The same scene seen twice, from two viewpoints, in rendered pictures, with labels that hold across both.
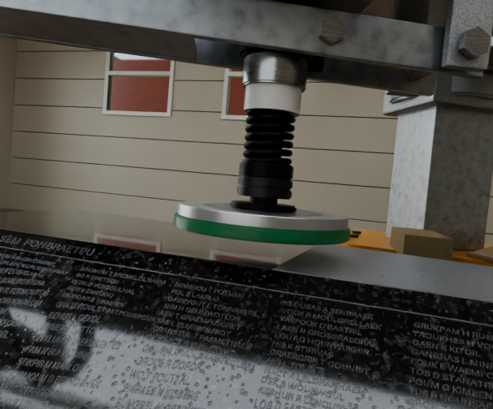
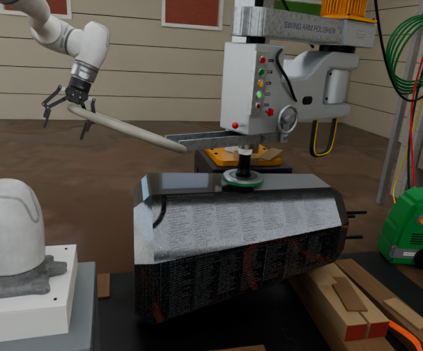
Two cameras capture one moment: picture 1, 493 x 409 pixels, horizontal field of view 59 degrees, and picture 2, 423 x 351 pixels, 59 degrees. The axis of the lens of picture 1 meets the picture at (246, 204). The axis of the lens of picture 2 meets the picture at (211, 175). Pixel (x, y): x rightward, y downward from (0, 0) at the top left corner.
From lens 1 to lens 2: 159 cm
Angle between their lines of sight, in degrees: 36
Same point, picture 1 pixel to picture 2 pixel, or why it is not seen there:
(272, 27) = (252, 140)
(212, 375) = (254, 212)
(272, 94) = (249, 152)
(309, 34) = (258, 140)
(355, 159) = (125, 51)
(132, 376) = (241, 216)
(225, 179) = (15, 70)
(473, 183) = not seen: hidden behind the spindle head
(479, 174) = not seen: hidden behind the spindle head
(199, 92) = not seen: outside the picture
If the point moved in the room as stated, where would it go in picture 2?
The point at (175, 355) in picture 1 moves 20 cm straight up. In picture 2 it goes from (246, 211) to (249, 173)
